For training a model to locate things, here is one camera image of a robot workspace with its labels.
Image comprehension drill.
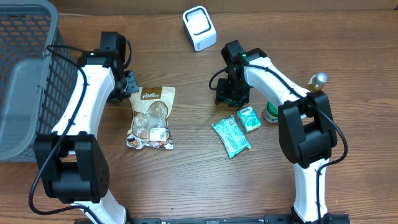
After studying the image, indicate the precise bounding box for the small teal tissue pack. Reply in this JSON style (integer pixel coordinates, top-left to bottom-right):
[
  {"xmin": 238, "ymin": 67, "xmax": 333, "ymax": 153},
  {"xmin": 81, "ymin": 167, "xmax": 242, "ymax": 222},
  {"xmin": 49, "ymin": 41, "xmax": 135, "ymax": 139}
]
[{"xmin": 237, "ymin": 106, "xmax": 261, "ymax": 133}]

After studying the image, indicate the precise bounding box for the brown nut pouch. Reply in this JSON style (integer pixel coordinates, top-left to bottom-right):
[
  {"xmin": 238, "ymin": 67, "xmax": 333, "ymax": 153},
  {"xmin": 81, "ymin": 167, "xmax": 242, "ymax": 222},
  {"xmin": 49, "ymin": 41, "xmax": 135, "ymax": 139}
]
[{"xmin": 126, "ymin": 86, "xmax": 175, "ymax": 150}]

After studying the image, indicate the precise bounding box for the green lid jar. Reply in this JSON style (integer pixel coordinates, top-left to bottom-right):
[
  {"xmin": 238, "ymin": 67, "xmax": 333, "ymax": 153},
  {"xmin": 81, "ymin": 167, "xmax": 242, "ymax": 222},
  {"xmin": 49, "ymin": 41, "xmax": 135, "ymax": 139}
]
[{"xmin": 262, "ymin": 101, "xmax": 279, "ymax": 123}]

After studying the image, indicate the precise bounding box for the mint green snack packet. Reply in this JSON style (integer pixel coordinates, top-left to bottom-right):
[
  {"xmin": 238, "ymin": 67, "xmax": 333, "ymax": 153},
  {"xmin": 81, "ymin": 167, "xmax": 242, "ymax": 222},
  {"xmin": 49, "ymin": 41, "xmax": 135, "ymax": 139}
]
[{"xmin": 211, "ymin": 115, "xmax": 251, "ymax": 159}]

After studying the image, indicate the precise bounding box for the yellow drink bottle silver cap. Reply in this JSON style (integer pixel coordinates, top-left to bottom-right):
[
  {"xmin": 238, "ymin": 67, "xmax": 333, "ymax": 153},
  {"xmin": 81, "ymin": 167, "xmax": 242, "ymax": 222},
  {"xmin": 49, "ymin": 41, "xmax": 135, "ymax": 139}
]
[{"xmin": 307, "ymin": 72, "xmax": 328, "ymax": 93}]

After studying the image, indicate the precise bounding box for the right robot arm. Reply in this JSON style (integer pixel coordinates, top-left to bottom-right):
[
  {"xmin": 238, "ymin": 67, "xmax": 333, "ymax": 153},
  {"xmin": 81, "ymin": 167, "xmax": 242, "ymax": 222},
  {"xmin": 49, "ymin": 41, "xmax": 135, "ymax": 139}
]
[{"xmin": 215, "ymin": 40, "xmax": 337, "ymax": 223}]

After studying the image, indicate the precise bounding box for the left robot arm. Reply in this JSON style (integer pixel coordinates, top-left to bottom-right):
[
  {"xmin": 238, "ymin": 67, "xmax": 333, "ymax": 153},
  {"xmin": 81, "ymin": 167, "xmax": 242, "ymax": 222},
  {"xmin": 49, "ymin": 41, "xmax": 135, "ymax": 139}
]
[{"xmin": 28, "ymin": 32, "xmax": 139, "ymax": 223}]

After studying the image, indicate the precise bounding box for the white barcode scanner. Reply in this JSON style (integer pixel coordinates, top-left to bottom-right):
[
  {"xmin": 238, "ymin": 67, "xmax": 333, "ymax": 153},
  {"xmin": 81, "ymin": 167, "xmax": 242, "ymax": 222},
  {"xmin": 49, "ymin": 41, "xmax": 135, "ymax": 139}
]
[{"xmin": 182, "ymin": 6, "xmax": 217, "ymax": 52}]

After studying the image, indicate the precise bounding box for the grey plastic shopping basket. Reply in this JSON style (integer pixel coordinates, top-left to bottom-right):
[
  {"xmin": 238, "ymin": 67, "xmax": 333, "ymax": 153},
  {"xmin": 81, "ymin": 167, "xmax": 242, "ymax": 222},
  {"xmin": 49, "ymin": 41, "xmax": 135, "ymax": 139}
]
[{"xmin": 1, "ymin": 0, "xmax": 77, "ymax": 162}]

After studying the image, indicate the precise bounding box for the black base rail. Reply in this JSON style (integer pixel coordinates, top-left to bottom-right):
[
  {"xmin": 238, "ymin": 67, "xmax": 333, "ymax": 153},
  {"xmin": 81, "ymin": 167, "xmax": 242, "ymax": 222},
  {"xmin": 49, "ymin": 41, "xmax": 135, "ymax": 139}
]
[{"xmin": 74, "ymin": 213, "xmax": 351, "ymax": 224}]

